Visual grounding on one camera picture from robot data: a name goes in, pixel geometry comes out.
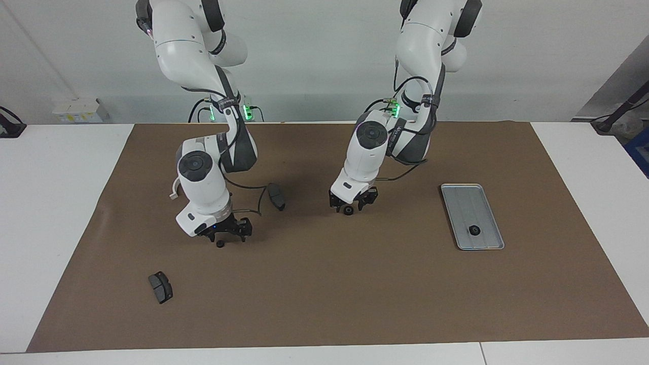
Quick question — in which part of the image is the silver metal tray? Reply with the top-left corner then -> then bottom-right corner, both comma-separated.
440,184 -> 506,251

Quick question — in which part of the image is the long grey brake pad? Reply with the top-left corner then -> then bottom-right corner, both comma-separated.
267,182 -> 286,211

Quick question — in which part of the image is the short grey brake pad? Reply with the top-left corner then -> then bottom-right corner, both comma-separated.
148,271 -> 173,305

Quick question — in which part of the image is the brown table mat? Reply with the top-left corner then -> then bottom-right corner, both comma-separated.
26,121 -> 649,353

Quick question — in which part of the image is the black stand foot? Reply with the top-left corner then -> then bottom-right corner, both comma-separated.
0,105 -> 27,138

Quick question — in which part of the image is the black tripod stand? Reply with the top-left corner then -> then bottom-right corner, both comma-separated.
591,91 -> 649,135

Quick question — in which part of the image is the blue crate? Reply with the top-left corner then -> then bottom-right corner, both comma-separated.
624,127 -> 649,179

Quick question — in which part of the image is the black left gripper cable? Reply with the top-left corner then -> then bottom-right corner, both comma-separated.
375,53 -> 447,182

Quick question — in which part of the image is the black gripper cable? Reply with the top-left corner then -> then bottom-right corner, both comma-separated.
180,86 -> 268,217
375,53 -> 447,182

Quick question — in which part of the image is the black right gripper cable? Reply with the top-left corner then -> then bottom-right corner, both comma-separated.
180,86 -> 268,217

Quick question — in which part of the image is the black left base cable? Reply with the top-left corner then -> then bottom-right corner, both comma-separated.
361,98 -> 393,121

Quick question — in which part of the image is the black base cable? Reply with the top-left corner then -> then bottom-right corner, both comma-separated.
361,98 -> 393,121
188,98 -> 209,124

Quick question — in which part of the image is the black right base cable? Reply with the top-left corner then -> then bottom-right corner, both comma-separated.
188,98 -> 209,124

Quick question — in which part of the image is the white wall box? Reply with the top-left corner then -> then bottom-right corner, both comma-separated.
52,98 -> 110,124

